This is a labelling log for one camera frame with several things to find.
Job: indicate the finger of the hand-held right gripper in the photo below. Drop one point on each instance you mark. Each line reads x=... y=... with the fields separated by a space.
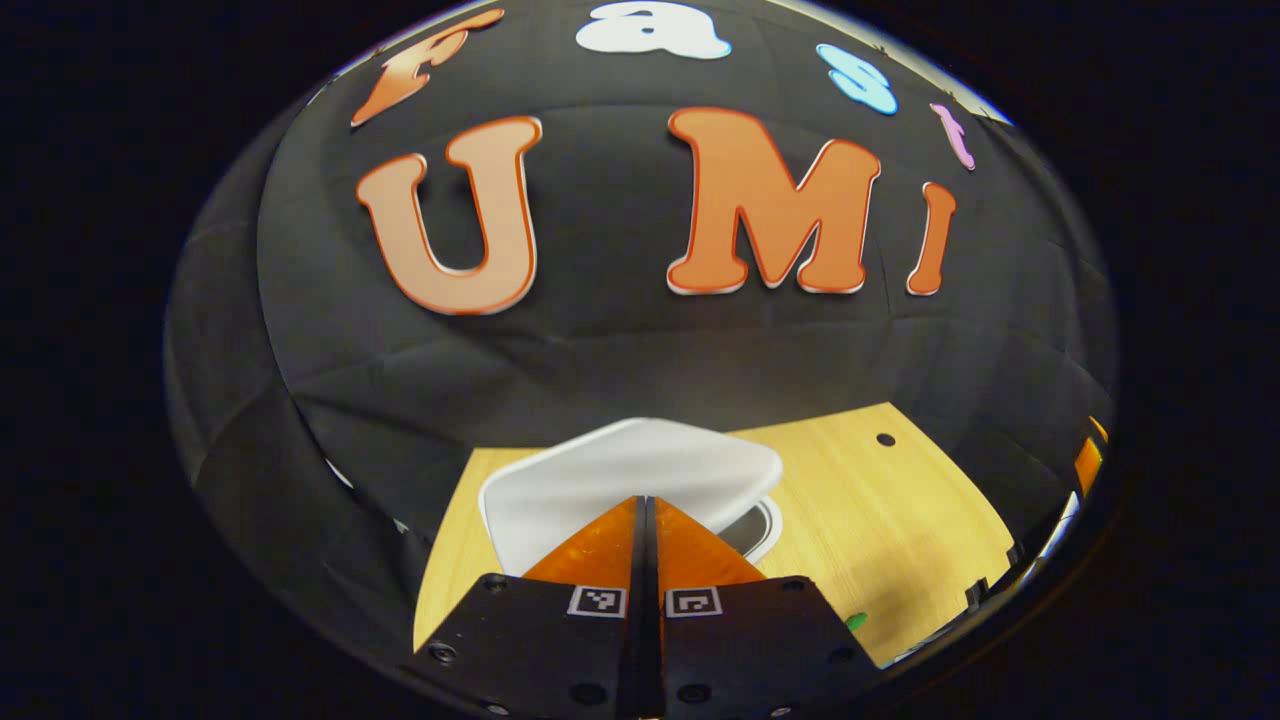
x=1087 y=465
x=1099 y=428

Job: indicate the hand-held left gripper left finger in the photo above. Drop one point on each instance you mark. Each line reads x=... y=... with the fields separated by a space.
x=540 y=650

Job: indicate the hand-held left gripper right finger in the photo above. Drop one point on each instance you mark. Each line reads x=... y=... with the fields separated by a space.
x=750 y=650

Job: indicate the white desktop garbage bin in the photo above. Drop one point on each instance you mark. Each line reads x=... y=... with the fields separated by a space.
x=620 y=470

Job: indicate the wooden desktop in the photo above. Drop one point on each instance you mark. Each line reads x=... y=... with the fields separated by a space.
x=900 y=520

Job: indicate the white equipment stand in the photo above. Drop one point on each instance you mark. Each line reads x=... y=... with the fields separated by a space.
x=1055 y=535

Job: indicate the black desk edge bracket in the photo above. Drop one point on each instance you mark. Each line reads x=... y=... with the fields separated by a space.
x=977 y=592

